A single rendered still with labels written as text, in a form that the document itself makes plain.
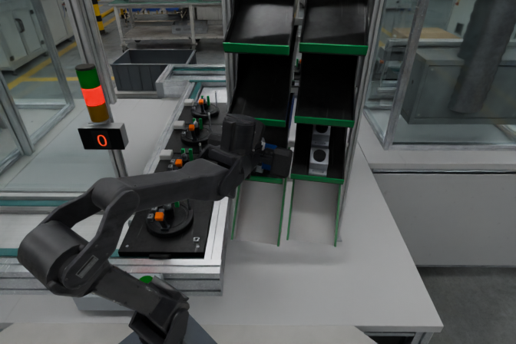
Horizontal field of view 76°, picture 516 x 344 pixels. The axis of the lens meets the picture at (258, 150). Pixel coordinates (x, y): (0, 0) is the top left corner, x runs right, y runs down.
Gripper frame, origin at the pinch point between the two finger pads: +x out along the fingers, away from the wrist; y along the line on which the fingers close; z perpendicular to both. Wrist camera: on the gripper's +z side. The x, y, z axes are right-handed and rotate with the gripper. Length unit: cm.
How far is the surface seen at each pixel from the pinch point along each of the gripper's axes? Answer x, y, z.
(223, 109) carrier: 85, 40, -12
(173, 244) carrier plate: 2.7, 20.0, -34.2
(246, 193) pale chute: 13.4, 4.0, -18.2
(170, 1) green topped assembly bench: 446, 283, 61
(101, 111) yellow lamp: 6.5, 46.9, -1.5
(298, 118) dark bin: 1.8, -8.3, 8.5
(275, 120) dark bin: -1.4, -3.9, 7.7
